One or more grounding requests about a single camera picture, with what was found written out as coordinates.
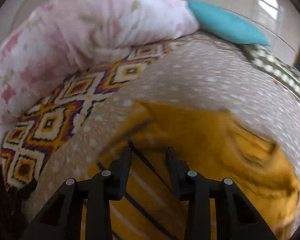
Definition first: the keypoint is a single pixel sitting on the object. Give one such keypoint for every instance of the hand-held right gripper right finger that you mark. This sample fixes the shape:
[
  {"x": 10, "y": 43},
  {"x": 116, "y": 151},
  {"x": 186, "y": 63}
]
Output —
[{"x": 173, "y": 170}]

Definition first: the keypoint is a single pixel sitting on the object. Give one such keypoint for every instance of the beige spotted bed sheet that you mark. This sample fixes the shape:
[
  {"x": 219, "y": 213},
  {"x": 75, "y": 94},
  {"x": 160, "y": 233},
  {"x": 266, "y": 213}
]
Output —
[{"x": 195, "y": 85}]

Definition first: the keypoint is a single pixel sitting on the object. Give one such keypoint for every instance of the olive green dotted pillow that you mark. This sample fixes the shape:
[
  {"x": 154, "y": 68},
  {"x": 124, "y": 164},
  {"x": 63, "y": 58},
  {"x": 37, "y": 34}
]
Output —
[{"x": 277, "y": 70}]

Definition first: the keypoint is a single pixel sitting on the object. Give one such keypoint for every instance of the teal pillow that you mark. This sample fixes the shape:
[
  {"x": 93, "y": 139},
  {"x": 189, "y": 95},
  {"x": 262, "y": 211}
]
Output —
[{"x": 227, "y": 22}]

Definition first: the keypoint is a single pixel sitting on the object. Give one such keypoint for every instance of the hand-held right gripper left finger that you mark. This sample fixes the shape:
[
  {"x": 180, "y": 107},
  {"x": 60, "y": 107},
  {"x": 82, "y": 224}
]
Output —
[{"x": 123, "y": 170}]

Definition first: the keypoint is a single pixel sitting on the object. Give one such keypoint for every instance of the yellow striped shirt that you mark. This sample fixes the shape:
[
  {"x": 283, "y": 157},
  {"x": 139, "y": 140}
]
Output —
[{"x": 210, "y": 160}]

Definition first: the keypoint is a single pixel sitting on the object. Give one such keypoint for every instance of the geometric patterned fleece blanket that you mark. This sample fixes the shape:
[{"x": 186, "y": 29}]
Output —
[{"x": 65, "y": 105}]

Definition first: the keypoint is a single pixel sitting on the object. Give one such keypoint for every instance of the pink floral fleece blanket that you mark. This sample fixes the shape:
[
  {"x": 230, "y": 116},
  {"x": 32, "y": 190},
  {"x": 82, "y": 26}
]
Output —
[{"x": 90, "y": 37}]

